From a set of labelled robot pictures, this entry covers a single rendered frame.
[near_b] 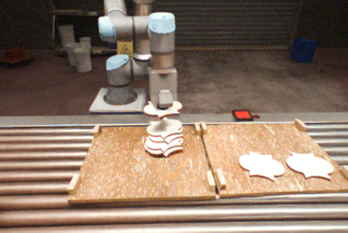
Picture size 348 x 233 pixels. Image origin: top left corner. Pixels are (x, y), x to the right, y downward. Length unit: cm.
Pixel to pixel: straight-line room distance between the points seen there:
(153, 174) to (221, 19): 497
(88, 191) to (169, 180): 23
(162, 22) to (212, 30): 487
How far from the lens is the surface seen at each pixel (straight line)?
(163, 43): 70
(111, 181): 76
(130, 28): 78
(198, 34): 550
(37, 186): 85
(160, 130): 85
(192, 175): 76
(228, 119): 109
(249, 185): 77
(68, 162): 89
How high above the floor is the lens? 147
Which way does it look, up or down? 27 degrees down
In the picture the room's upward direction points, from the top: straight up
